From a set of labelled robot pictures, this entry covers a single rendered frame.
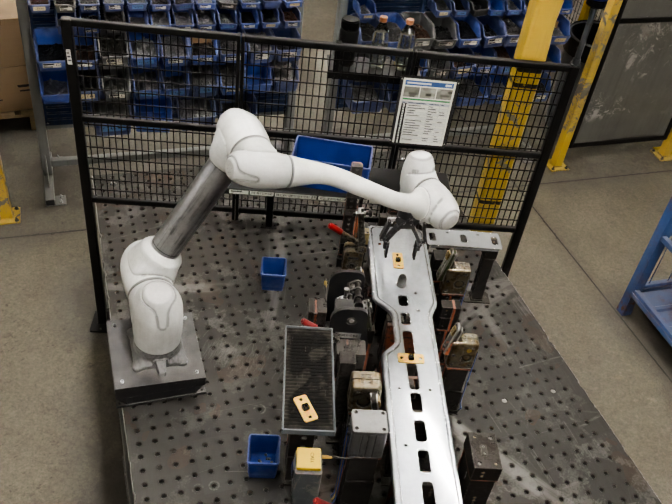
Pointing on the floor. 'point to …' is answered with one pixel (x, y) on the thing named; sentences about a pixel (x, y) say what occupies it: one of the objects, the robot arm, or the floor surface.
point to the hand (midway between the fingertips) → (400, 251)
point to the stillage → (639, 291)
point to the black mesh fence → (296, 124)
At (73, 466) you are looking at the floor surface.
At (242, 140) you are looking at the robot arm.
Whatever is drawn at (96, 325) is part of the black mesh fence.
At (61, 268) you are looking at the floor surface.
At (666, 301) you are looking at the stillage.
